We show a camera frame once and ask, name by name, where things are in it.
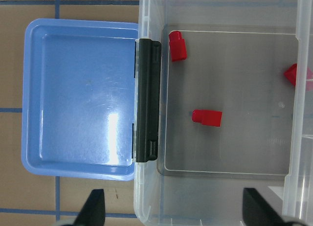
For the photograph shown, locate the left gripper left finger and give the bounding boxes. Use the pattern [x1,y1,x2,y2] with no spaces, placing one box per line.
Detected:
[74,189,106,226]

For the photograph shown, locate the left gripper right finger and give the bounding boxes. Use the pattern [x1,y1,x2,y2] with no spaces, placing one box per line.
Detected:
[242,188,285,226]

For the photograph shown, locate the clear ribbed box lid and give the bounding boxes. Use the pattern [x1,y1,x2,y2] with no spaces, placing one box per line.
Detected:
[283,0,313,226]

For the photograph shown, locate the red block with cylinder nub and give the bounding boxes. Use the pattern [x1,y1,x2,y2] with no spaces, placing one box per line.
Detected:
[192,110,223,127]

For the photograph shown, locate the red block in box centre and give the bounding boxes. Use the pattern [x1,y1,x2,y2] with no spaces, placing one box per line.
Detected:
[283,63,313,91]

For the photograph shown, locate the clear plastic storage box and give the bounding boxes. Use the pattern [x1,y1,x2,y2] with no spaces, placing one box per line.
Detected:
[134,0,299,226]

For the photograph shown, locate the blue plastic tray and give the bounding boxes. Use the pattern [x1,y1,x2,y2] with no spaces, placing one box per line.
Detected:
[21,19,138,181]

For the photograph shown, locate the red block near latch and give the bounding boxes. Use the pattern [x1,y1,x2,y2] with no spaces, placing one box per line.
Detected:
[169,31,187,62]

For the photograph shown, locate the black box latch handle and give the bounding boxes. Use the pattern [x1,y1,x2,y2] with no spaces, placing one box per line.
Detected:
[134,38,161,163]

